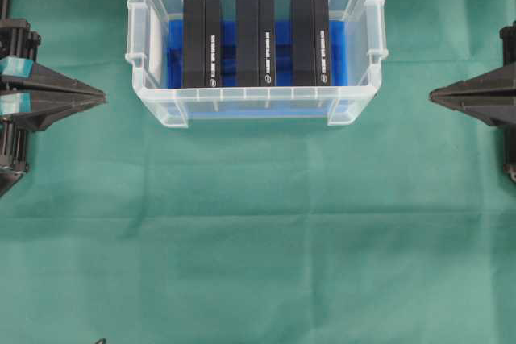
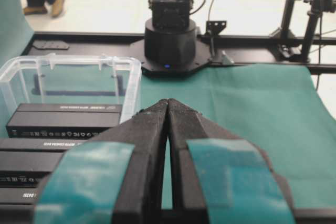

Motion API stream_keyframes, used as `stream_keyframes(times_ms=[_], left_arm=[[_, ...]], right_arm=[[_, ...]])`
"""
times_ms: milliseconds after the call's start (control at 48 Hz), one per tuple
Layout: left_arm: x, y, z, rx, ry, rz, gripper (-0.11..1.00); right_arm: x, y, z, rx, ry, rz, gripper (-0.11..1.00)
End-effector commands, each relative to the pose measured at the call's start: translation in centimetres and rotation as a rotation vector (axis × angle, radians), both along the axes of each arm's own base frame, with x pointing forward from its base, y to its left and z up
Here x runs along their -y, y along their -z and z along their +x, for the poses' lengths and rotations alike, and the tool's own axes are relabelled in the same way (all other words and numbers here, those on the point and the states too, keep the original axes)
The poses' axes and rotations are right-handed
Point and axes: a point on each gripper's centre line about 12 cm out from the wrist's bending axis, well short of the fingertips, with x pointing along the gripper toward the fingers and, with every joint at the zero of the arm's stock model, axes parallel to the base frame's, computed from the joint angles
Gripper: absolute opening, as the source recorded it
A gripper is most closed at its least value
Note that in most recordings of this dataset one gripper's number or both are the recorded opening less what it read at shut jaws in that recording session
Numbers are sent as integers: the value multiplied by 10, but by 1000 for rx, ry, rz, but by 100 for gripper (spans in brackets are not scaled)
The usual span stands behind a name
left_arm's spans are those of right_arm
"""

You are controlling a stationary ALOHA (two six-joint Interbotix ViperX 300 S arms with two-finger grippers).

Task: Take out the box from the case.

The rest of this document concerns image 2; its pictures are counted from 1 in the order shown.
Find left gripper black left finger teal tape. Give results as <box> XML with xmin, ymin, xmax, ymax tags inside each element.
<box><xmin>33</xmin><ymin>99</ymin><xmax>168</xmax><ymax>223</ymax></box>

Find left gripper black right finger teal tape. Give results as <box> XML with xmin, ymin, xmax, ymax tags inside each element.
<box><xmin>167</xmin><ymin>99</ymin><xmax>295</xmax><ymax>223</ymax></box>

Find black realsense box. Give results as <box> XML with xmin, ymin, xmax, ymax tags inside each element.
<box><xmin>6</xmin><ymin>103</ymin><xmax>122</xmax><ymax>140</ymax></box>
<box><xmin>1</xmin><ymin>188</ymin><xmax>38</xmax><ymax>223</ymax></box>
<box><xmin>1</xmin><ymin>136</ymin><xmax>97</xmax><ymax>188</ymax></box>

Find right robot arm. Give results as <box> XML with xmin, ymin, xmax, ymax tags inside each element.
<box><xmin>131</xmin><ymin>0</ymin><xmax>295</xmax><ymax>223</ymax></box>

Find clear plastic storage case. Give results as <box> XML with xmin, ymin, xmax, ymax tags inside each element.
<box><xmin>1</xmin><ymin>53</ymin><xmax>142</xmax><ymax>137</ymax></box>

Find green table cloth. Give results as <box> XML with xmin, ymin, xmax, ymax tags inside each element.
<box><xmin>141</xmin><ymin>65</ymin><xmax>335</xmax><ymax>209</ymax></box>

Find black cable at base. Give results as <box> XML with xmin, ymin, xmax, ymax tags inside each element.
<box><xmin>193</xmin><ymin>0</ymin><xmax>220</xmax><ymax>59</ymax></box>

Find black table edge rail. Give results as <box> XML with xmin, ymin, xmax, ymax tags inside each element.
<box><xmin>23</xmin><ymin>32</ymin><xmax>335</xmax><ymax>77</ymax></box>

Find black camera stand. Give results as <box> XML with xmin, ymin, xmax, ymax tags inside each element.
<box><xmin>268</xmin><ymin>0</ymin><xmax>335</xmax><ymax>63</ymax></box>

